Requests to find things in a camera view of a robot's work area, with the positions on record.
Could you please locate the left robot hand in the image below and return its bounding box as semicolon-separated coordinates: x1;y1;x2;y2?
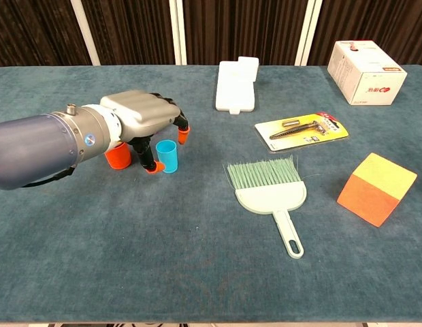
100;89;191;174

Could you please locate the cyan plastic cup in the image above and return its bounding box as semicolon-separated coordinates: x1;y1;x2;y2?
155;139;179;174

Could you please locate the orange plastic cup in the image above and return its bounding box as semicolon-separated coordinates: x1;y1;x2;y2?
104;142;133;170

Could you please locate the white plug adapter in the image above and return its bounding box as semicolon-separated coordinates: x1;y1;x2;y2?
237;56;260;82

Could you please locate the teal table cover cloth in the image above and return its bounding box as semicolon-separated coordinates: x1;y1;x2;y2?
0;64;422;324

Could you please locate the mint green hand brush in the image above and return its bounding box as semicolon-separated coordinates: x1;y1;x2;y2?
226;155;308;260

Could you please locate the razor in yellow blister pack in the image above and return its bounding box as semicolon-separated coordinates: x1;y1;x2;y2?
254;110;351;153

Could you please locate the white cardboard product box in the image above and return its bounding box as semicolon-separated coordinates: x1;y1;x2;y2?
327;40;408;106

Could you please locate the orange and yellow cube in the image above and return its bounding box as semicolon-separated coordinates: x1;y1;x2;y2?
336;152;419;228

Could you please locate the white partition post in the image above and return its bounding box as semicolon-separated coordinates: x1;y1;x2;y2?
168;0;188;65
69;0;101;66
294;0;323;67

